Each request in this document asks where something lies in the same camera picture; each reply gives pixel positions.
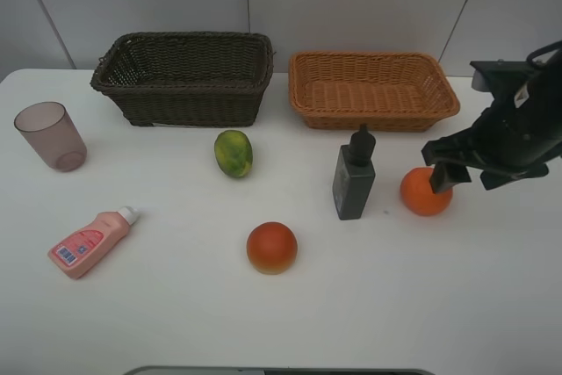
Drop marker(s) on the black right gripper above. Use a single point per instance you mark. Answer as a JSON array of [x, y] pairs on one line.
[[512, 139]]

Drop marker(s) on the orange tangerine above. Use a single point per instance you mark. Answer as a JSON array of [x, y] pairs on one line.
[[417, 195]]

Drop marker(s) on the dark green pump bottle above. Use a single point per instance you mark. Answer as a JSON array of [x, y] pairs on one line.
[[354, 175]]

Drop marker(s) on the red round fruit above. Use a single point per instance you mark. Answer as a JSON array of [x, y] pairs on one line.
[[272, 248]]

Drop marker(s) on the green mango fruit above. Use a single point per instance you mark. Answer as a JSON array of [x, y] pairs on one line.
[[233, 153]]

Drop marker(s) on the orange wicker basket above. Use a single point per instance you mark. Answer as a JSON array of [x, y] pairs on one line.
[[393, 92]]

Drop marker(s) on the dark brown wicker basket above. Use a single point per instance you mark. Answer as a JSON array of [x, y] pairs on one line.
[[201, 79]]

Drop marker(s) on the pink lotion bottle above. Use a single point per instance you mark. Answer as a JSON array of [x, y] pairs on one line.
[[79, 252]]

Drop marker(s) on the translucent purple plastic cup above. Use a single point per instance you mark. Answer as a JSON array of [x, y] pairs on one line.
[[50, 131]]

